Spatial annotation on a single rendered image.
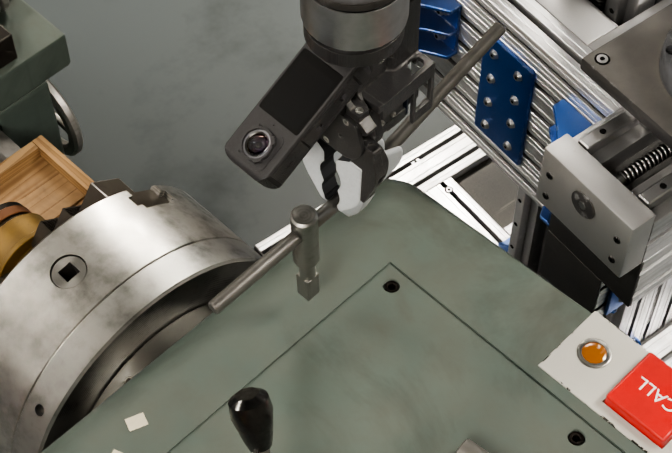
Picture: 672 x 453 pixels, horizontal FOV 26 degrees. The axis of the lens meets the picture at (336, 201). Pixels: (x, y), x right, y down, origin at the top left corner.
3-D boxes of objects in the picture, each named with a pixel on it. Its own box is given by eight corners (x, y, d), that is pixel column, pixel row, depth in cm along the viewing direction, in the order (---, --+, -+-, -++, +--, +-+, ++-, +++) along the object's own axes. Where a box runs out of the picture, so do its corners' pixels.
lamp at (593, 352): (610, 356, 123) (612, 351, 122) (595, 372, 122) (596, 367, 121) (591, 341, 124) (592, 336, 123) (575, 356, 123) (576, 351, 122)
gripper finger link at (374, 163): (390, 202, 112) (388, 127, 105) (376, 213, 111) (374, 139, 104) (345, 170, 114) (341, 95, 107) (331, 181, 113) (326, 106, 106)
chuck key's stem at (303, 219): (308, 307, 122) (303, 231, 113) (290, 292, 123) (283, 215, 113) (327, 291, 123) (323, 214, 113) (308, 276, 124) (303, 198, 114)
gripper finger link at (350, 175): (414, 197, 118) (414, 123, 111) (364, 241, 116) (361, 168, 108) (385, 177, 120) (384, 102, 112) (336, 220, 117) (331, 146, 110)
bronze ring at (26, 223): (81, 229, 146) (24, 178, 150) (7, 284, 142) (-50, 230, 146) (93, 280, 153) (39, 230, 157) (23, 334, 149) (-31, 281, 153)
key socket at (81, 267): (80, 262, 133) (71, 248, 131) (102, 284, 132) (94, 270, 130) (52, 286, 133) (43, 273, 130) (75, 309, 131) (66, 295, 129)
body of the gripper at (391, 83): (434, 115, 112) (443, 5, 102) (358, 180, 108) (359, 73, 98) (361, 63, 115) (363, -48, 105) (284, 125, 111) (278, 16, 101)
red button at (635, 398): (704, 406, 120) (709, 394, 119) (659, 453, 118) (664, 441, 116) (646, 361, 123) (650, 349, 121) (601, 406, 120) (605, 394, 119)
